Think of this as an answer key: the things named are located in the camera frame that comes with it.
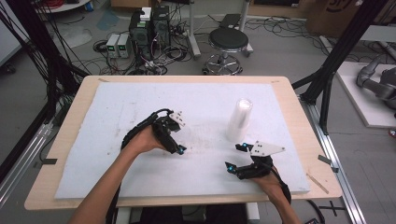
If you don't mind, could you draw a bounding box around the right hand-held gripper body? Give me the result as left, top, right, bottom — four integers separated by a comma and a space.
236, 140, 287, 181

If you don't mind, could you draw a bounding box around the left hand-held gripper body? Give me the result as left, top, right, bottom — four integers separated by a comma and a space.
151, 110, 187, 154

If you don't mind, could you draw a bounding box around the person's right hand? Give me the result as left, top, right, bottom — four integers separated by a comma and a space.
250, 173, 286, 201

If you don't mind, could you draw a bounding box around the person's left hand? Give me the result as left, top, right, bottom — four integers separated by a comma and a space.
124, 125, 166, 155

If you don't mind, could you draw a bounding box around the stack of clear plastic cups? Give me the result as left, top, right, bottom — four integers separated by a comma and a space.
225, 97, 254, 144

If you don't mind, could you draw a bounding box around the white foam mat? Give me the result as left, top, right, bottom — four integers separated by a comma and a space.
54, 81, 312, 201

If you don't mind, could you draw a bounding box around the grey tape strip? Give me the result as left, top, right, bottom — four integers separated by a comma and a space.
318, 154, 339, 174

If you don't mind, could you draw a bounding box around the wooden table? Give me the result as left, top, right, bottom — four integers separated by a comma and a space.
23, 75, 343, 212

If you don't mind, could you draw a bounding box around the person's dark lap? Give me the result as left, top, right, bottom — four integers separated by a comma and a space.
133, 203, 248, 224

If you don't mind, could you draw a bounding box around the grey power supply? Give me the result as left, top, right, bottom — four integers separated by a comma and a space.
117, 33, 132, 59
106, 33, 121, 59

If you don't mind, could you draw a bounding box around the black computer tower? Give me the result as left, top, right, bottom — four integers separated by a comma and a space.
151, 5, 172, 51
128, 10, 154, 61

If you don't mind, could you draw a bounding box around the grey stand leg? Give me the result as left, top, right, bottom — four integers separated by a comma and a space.
186, 0, 203, 60
238, 0, 255, 58

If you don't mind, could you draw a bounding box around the black round stool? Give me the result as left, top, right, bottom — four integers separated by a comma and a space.
203, 27, 254, 77

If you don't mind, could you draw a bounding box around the small white box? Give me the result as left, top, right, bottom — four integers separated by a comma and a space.
139, 7, 152, 21

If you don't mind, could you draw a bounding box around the white platform board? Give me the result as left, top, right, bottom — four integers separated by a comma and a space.
335, 61, 396, 130

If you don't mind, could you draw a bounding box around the cardboard box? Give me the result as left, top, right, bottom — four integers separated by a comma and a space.
304, 0, 396, 39

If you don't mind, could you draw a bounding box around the white round table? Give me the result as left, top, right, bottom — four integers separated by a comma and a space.
35, 0, 92, 14

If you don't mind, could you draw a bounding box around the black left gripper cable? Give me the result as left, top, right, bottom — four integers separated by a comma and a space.
105, 107, 175, 224

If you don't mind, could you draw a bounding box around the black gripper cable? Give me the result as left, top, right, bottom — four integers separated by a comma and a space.
105, 107, 175, 224
273, 167, 293, 205

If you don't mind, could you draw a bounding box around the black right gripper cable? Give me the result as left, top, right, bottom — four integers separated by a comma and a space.
273, 167, 293, 205

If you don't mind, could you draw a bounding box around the aluminium floor rail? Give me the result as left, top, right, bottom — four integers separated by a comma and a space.
299, 95, 367, 224
0, 121, 56, 209

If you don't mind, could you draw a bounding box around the black frame post with cables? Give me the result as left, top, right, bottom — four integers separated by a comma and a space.
5, 0, 92, 125

